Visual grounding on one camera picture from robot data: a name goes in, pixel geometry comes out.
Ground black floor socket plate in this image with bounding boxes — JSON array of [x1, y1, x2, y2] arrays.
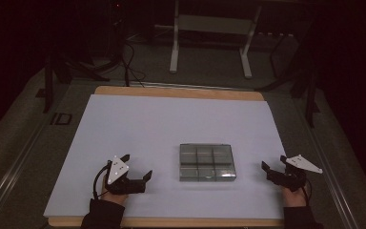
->
[[50, 112, 73, 126]]

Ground person's right hand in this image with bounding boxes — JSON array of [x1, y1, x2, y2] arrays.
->
[[281, 183, 310, 209]]

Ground clear plastic compartment box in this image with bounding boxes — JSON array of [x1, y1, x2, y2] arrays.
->
[[178, 143, 237, 182]]

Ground white table mat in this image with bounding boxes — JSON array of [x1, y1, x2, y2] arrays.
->
[[43, 94, 288, 220]]

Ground white metal desk frame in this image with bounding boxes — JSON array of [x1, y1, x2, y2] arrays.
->
[[153, 0, 263, 80]]

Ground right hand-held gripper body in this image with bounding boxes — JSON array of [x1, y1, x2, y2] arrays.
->
[[266, 154, 324, 193]]

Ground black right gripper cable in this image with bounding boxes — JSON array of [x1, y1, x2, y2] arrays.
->
[[302, 181, 313, 206]]

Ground person's left hand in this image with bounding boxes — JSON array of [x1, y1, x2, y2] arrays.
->
[[100, 176, 129, 206]]

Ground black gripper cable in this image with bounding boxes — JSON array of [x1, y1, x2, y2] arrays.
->
[[302, 181, 313, 206], [91, 162, 112, 200]]

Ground black floor cables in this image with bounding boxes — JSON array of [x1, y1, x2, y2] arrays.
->
[[119, 39, 148, 89]]

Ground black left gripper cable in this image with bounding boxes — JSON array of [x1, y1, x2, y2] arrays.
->
[[91, 162, 112, 200]]

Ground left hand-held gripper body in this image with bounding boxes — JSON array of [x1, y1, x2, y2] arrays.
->
[[104, 155, 148, 196]]

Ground black metal stand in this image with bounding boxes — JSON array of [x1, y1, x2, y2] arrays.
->
[[42, 44, 112, 115], [255, 30, 321, 129]]

